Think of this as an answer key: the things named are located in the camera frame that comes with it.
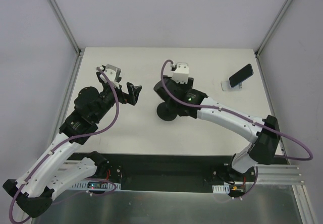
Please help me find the black round-base phone holder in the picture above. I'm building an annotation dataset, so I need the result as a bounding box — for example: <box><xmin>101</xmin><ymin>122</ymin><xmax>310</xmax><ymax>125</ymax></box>
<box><xmin>156</xmin><ymin>102</ymin><xmax>178</xmax><ymax>122</ymax></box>

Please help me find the white folding phone stand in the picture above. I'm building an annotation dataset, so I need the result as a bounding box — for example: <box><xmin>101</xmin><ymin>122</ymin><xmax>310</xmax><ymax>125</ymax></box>
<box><xmin>221</xmin><ymin>80</ymin><xmax>244</xmax><ymax>92</ymax></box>

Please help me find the blue smartphone black screen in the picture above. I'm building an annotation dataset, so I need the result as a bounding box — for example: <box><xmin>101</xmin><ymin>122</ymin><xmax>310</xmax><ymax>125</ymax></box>
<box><xmin>229</xmin><ymin>64</ymin><xmax>253</xmax><ymax>88</ymax></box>

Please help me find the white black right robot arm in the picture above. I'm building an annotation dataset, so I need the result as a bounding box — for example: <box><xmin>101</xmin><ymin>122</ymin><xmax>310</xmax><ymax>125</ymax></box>
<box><xmin>153</xmin><ymin>76</ymin><xmax>280</xmax><ymax>174</ymax></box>

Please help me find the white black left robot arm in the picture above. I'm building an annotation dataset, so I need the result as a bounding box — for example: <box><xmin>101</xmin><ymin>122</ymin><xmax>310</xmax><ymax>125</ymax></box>
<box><xmin>3</xmin><ymin>70</ymin><xmax>142</xmax><ymax>223</ymax></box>

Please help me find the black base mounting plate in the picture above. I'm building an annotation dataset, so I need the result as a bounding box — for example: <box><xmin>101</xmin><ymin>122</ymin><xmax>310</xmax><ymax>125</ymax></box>
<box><xmin>70</xmin><ymin>153</ymin><xmax>260</xmax><ymax>193</ymax></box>

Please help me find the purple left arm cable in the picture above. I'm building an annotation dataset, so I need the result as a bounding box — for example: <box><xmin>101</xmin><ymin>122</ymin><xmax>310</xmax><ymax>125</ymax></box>
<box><xmin>9</xmin><ymin>66</ymin><xmax>121</xmax><ymax>223</ymax></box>

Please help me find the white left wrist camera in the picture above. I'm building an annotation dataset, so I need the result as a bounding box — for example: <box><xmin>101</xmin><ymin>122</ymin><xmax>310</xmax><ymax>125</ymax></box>
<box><xmin>96</xmin><ymin>64</ymin><xmax>122</xmax><ymax>89</ymax></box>

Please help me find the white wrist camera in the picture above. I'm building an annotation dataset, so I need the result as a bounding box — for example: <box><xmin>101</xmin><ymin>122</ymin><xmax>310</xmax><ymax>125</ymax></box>
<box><xmin>96</xmin><ymin>64</ymin><xmax>122</xmax><ymax>89</ymax></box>
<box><xmin>171</xmin><ymin>63</ymin><xmax>189</xmax><ymax>84</ymax></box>

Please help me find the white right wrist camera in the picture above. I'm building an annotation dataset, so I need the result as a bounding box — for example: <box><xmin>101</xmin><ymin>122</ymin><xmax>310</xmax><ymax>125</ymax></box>
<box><xmin>171</xmin><ymin>63</ymin><xmax>189</xmax><ymax>84</ymax></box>

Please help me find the left aluminium frame post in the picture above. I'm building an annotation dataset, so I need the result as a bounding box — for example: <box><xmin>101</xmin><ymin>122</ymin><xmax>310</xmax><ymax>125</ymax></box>
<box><xmin>47</xmin><ymin>0</ymin><xmax>82</xmax><ymax>55</ymax></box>

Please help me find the aluminium frame post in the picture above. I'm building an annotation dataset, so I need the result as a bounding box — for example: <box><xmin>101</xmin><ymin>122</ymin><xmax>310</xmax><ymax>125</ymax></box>
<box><xmin>255</xmin><ymin>0</ymin><xmax>294</xmax><ymax>58</ymax></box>
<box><xmin>47</xmin><ymin>0</ymin><xmax>82</xmax><ymax>55</ymax></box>

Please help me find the left white cable duct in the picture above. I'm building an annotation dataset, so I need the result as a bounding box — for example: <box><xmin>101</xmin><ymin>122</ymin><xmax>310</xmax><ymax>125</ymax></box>
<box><xmin>69</xmin><ymin>180</ymin><xmax>121</xmax><ymax>191</ymax></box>

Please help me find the white cable duct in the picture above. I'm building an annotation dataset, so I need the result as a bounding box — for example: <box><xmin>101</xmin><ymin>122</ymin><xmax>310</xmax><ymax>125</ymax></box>
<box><xmin>69</xmin><ymin>180</ymin><xmax>121</xmax><ymax>191</ymax></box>
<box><xmin>212</xmin><ymin>184</ymin><xmax>230</xmax><ymax>194</ymax></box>

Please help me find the right white cable duct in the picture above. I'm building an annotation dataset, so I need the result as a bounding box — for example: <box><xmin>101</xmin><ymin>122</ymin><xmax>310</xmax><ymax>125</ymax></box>
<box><xmin>212</xmin><ymin>184</ymin><xmax>230</xmax><ymax>194</ymax></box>

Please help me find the aluminium rail right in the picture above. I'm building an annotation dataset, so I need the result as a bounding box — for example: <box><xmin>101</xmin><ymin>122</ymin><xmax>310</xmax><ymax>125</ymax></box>
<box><xmin>256</xmin><ymin>164</ymin><xmax>305</xmax><ymax>185</ymax></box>

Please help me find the right aluminium frame post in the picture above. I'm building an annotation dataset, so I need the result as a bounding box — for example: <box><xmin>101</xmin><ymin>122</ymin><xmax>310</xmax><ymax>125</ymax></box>
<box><xmin>255</xmin><ymin>0</ymin><xmax>294</xmax><ymax>58</ymax></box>

